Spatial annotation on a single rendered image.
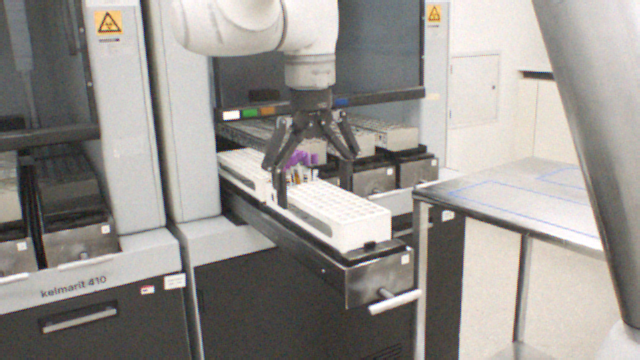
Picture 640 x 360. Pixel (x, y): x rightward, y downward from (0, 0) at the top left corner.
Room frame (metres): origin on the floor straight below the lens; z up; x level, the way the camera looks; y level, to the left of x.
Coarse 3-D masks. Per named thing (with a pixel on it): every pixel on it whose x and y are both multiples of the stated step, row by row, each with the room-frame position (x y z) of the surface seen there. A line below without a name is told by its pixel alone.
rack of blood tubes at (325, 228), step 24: (288, 192) 0.96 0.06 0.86; (312, 192) 0.94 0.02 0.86; (336, 192) 0.94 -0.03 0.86; (288, 216) 0.94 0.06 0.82; (312, 216) 0.96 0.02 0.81; (336, 216) 0.82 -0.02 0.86; (360, 216) 0.81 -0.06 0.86; (384, 216) 0.81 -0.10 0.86; (336, 240) 0.79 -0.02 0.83; (360, 240) 0.79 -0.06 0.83; (384, 240) 0.81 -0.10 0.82
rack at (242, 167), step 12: (228, 156) 1.27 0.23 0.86; (240, 156) 1.26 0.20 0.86; (252, 156) 1.26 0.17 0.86; (228, 168) 1.29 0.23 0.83; (240, 168) 1.14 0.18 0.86; (252, 168) 1.14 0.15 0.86; (240, 180) 1.23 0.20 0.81; (252, 180) 1.08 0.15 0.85; (264, 180) 1.05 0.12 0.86; (252, 192) 1.09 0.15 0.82; (264, 192) 1.05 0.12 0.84
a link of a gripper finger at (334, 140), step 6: (324, 120) 0.94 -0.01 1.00; (324, 126) 0.94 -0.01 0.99; (330, 132) 0.95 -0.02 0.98; (330, 138) 0.95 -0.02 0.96; (336, 138) 0.96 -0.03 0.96; (336, 144) 0.96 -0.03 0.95; (342, 144) 0.96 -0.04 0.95; (342, 150) 0.96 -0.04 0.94; (348, 150) 0.97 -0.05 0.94; (342, 156) 0.99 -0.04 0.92; (348, 156) 0.97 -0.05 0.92; (354, 156) 0.97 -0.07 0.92
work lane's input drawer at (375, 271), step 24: (240, 192) 1.13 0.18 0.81; (240, 216) 1.11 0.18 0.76; (264, 216) 0.99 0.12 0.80; (288, 240) 0.90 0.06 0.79; (312, 240) 0.84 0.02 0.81; (312, 264) 0.82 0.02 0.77; (336, 264) 0.75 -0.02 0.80; (360, 264) 0.75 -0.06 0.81; (384, 264) 0.77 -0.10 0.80; (408, 264) 0.79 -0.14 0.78; (336, 288) 0.76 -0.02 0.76; (360, 288) 0.74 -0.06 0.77; (384, 288) 0.77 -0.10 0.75; (408, 288) 0.79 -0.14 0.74
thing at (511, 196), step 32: (544, 160) 1.28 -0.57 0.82; (416, 192) 1.06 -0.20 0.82; (448, 192) 1.05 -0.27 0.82; (480, 192) 1.04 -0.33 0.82; (512, 192) 1.03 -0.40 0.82; (544, 192) 1.02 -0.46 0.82; (576, 192) 1.01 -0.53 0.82; (416, 224) 1.06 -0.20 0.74; (512, 224) 0.87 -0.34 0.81; (544, 224) 0.85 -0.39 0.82; (576, 224) 0.84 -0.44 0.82; (416, 256) 1.06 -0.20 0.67; (416, 288) 1.06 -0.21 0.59; (416, 320) 1.06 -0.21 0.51; (416, 352) 1.06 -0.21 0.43; (512, 352) 1.24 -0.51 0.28; (544, 352) 1.23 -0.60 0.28
